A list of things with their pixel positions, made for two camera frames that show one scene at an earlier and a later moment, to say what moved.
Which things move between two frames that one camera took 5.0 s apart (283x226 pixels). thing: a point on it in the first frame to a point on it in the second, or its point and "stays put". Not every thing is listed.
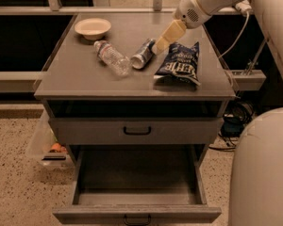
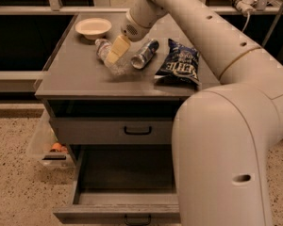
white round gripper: [189, 15] to [132, 28]
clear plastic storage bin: [45, 147] stays put
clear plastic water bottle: [111, 57] stays put
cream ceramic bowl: [92, 28] stays put
